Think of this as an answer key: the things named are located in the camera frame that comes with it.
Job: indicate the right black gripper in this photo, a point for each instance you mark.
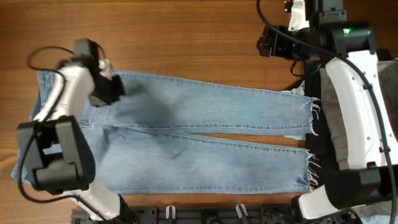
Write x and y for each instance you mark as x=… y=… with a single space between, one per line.
x=278 y=49

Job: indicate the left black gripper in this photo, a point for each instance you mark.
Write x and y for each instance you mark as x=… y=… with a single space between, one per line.
x=118 y=91

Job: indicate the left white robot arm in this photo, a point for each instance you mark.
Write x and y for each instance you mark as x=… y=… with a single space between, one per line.
x=57 y=162

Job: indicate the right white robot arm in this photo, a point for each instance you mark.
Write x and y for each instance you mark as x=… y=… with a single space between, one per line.
x=347 y=54

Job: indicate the light blue shirt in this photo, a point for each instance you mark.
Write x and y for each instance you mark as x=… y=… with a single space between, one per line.
x=300 y=90

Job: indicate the grey garment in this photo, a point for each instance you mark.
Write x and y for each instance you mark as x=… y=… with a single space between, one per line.
x=387 y=73

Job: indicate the black garment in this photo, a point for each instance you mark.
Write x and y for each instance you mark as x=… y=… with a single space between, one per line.
x=321 y=145

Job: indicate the black mounting rail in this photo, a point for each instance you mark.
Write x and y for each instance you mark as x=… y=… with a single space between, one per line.
x=266 y=214

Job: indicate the left white rail clip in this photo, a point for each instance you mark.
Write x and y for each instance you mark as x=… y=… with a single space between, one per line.
x=170 y=212

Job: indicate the white rail clip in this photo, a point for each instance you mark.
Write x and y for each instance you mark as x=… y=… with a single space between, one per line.
x=170 y=212
x=241 y=211

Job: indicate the right white rail clip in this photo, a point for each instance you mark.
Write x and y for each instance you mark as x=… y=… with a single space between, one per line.
x=241 y=211

